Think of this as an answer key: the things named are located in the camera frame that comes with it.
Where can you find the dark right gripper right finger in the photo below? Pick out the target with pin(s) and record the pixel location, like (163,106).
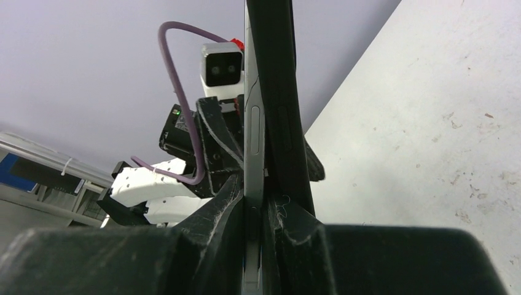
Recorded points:
(301,255)

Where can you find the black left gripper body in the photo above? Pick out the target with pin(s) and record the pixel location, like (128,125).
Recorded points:
(220,128)

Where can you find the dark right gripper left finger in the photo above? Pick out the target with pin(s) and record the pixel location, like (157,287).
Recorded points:
(203,254)

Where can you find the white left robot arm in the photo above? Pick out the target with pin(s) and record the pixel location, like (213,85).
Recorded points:
(156,194)

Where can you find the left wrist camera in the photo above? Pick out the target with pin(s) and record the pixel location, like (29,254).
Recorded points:
(221,69)

